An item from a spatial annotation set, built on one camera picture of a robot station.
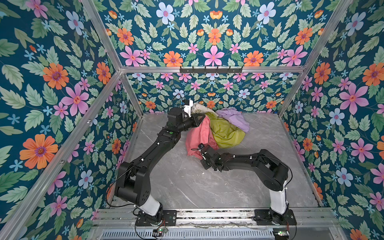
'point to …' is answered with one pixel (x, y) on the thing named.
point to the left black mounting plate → (168, 217)
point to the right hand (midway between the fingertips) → (203, 157)
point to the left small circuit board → (159, 232)
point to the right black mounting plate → (266, 217)
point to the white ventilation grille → (144, 234)
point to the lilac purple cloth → (235, 117)
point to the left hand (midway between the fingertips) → (207, 111)
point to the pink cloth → (202, 134)
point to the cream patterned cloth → (200, 108)
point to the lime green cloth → (226, 134)
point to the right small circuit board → (281, 233)
